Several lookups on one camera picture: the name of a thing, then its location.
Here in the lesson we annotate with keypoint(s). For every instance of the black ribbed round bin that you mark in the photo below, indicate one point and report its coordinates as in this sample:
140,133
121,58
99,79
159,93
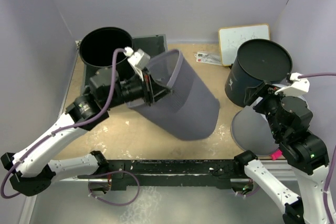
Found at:
97,47

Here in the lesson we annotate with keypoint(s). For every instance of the dark blue round bin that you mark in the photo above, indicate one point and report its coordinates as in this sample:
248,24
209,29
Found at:
257,60

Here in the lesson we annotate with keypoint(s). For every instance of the small whiteboard yellow frame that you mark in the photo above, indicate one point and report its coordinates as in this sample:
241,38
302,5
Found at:
230,38

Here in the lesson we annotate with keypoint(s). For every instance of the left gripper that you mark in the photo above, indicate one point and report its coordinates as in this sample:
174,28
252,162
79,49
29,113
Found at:
151,90

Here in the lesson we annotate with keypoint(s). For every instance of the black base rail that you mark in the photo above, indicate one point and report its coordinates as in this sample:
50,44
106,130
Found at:
218,173

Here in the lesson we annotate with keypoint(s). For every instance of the grey plastic tray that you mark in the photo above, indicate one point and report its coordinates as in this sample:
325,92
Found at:
152,45

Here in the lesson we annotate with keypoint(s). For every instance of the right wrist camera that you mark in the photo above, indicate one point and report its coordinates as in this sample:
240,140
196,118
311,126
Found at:
298,86

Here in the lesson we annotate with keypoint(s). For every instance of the white plastic ruler pack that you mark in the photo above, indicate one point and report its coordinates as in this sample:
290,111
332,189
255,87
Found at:
208,58

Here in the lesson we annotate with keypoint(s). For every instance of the light grey round bin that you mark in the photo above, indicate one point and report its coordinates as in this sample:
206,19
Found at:
250,131

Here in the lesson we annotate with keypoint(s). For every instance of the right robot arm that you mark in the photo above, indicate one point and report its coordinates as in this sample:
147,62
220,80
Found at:
289,119

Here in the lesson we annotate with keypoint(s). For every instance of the grey mesh square bin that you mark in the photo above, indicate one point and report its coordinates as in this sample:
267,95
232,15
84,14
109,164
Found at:
190,111

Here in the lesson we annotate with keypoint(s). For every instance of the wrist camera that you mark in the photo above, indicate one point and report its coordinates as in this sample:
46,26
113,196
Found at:
298,86
138,60

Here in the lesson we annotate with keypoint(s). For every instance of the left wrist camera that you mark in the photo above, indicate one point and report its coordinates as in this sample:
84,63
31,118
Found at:
138,60

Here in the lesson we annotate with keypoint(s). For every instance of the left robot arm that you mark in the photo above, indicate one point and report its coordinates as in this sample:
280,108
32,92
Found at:
34,169

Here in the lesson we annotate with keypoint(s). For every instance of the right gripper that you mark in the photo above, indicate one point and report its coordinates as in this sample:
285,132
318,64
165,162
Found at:
251,93

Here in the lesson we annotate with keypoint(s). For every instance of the pink plastic clip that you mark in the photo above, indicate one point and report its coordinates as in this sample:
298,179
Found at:
276,155

